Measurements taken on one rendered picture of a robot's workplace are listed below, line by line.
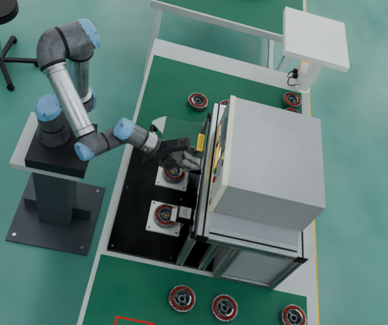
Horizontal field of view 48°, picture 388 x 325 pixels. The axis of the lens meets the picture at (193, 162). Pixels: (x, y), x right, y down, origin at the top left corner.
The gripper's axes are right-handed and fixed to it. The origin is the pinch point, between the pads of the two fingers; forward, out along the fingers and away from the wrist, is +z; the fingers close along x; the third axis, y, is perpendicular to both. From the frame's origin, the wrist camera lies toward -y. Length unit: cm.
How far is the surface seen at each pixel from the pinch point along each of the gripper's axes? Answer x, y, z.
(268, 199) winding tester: 14.2, -19.6, 18.7
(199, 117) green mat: -64, 39, 21
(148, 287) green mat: 36, 43, 12
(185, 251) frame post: 23.9, 22.4, 14.6
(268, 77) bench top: -110, 22, 57
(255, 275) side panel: 24, 17, 49
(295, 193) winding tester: 10.8, -26.0, 25.8
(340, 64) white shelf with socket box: -81, -29, 58
